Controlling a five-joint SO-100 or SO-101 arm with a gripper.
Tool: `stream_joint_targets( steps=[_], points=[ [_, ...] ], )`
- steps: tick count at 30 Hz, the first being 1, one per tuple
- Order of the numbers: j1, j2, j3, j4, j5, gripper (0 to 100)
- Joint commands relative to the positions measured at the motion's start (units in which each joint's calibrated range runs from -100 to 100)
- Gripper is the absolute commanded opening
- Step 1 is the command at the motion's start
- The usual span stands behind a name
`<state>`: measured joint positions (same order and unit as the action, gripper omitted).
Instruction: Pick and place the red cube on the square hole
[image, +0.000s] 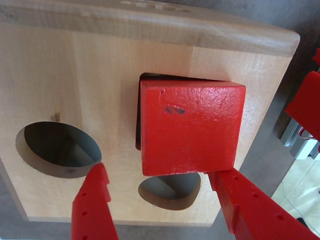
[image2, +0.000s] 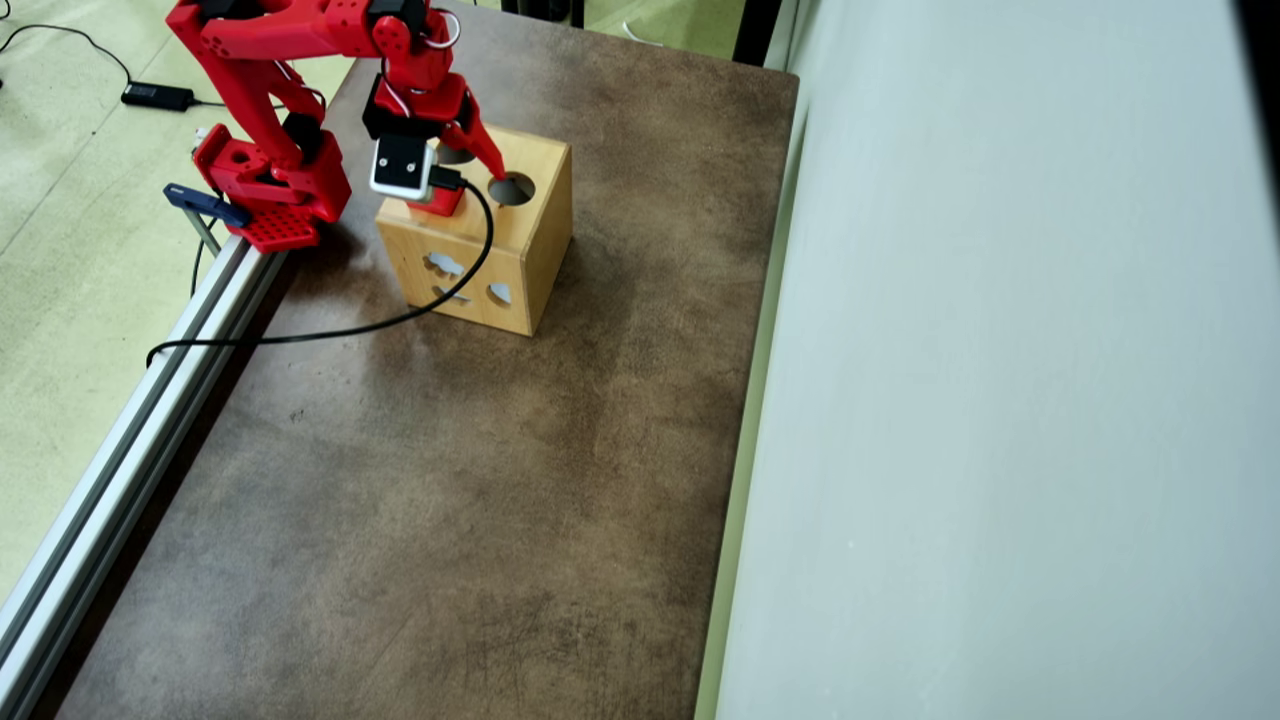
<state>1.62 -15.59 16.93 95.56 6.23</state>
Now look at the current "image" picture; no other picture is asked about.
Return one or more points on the red robot arm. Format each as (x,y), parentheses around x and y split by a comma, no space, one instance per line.
(306,105)

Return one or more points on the red wooden cube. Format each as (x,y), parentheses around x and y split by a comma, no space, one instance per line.
(190,130)

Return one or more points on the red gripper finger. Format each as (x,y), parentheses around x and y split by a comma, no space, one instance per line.
(260,212)
(92,210)

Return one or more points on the wooden shape sorter box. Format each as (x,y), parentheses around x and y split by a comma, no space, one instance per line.
(87,87)

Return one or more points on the aluminium profile rail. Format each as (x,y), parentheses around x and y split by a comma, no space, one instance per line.
(297,142)

